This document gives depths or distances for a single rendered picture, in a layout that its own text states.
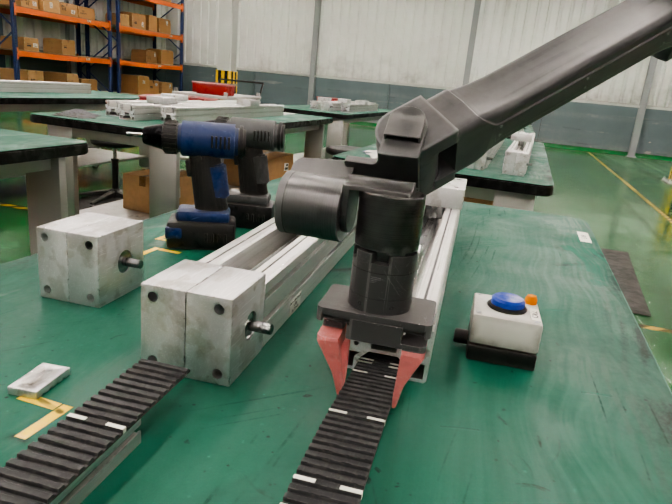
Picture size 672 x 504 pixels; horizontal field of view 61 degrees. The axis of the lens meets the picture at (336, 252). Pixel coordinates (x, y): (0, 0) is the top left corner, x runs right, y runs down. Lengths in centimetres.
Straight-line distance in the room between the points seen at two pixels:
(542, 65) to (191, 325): 43
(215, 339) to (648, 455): 42
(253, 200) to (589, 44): 74
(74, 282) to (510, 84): 57
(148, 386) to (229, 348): 9
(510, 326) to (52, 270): 57
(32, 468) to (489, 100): 47
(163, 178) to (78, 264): 232
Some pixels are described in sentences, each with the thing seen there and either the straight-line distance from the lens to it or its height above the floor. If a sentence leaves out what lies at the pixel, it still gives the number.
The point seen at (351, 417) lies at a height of 81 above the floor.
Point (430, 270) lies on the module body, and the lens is 74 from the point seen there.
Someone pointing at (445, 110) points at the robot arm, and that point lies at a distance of 54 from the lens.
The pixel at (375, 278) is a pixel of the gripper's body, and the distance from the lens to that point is 49.
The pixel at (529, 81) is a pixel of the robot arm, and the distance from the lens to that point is 59.
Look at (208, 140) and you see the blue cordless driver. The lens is 99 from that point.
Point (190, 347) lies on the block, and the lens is 60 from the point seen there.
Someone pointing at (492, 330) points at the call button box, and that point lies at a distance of 70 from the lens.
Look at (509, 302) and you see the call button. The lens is 71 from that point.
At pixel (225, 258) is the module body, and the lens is 71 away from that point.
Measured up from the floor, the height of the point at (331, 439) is 81.
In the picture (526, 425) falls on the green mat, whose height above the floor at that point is 78.
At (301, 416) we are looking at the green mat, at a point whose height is 78.
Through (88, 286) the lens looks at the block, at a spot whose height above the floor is 81.
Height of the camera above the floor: 108
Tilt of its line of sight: 17 degrees down
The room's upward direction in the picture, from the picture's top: 5 degrees clockwise
